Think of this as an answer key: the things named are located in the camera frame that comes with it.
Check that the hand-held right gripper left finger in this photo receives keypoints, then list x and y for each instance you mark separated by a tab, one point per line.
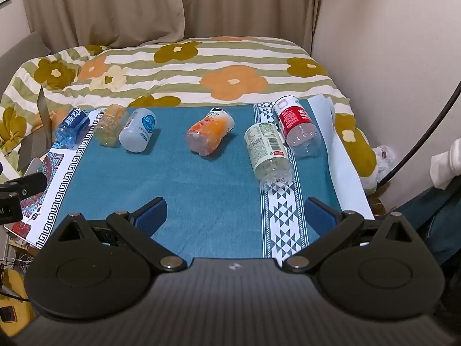
153	216

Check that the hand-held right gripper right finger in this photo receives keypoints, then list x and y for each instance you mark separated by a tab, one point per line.
319	217

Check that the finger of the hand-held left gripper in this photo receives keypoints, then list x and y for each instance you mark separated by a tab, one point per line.
25	183

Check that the white ornate bordered cloth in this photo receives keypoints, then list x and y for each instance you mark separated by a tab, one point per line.
43	180

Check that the grey laptop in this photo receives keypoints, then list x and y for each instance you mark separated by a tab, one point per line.
36	140

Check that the teal patterned cloth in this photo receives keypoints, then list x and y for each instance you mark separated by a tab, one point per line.
201	194

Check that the white sheet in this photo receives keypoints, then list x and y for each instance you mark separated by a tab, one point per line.
342	158

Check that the blue label plastic bottle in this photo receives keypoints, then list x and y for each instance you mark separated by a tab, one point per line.
72	127

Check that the white plastic bag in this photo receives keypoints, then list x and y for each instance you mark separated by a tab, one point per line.
381	165

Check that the green label clear bottle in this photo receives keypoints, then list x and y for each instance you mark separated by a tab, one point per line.
266	151

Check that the yellow box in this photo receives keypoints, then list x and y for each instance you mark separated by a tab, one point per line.
12	295

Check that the pale blue plastic bottle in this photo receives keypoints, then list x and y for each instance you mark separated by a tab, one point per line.
138	129

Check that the red label plastic bottle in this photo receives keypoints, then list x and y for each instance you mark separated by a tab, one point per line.
297	122

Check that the orange label plastic bottle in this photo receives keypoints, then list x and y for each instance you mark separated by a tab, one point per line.
209	131

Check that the yellow label plastic bottle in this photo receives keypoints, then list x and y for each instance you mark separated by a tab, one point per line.
108	124

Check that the person's jeans leg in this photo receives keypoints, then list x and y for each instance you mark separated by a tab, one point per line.
435	216

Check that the grey headboard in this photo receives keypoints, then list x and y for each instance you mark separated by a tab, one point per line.
21	48

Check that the person's white sock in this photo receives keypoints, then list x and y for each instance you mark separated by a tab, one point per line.
446	165

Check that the floral striped quilt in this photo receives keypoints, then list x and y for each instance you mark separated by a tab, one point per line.
216	68

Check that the beige curtain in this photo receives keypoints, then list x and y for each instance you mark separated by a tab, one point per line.
162	3

